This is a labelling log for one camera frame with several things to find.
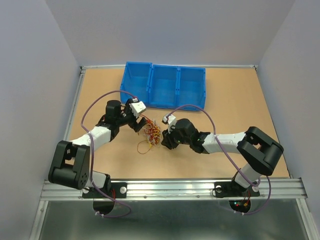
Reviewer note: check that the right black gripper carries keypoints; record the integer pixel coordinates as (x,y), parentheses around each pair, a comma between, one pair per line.
(167,140)

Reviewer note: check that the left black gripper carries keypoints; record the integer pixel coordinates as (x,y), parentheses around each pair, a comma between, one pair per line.
(127,108)

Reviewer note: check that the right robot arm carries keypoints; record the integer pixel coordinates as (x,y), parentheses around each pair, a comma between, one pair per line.
(253,153)

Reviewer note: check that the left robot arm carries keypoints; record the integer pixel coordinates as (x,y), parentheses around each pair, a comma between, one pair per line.
(70,165)

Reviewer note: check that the middle blue bin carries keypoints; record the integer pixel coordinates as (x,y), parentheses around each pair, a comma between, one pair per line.
(162,92)

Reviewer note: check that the blue bin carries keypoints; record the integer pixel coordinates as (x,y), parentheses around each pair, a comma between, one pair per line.
(192,86)
(136,79)
(162,92)

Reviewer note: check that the left blue bin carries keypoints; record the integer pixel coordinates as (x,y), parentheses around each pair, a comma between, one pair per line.
(136,79)

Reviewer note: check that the right blue bin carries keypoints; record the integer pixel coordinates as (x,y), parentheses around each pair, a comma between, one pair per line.
(192,86)

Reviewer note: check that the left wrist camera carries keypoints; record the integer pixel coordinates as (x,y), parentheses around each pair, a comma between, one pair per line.
(137,107)

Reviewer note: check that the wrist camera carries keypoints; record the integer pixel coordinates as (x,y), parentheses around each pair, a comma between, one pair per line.
(137,107)
(170,121)

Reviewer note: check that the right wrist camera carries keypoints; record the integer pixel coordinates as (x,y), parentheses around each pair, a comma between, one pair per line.
(170,121)

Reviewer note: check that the aluminium front rail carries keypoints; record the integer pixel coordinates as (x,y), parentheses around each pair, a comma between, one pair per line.
(179,190)

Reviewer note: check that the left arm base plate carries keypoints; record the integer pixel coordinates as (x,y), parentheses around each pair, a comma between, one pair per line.
(117,190)

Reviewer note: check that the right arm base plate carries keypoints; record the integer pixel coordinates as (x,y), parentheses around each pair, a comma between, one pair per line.
(228,189)

